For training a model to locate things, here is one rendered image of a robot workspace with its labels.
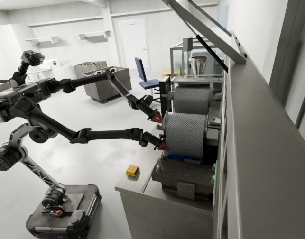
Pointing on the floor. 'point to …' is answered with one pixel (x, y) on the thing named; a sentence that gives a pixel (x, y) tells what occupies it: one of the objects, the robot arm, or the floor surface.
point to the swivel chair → (146, 78)
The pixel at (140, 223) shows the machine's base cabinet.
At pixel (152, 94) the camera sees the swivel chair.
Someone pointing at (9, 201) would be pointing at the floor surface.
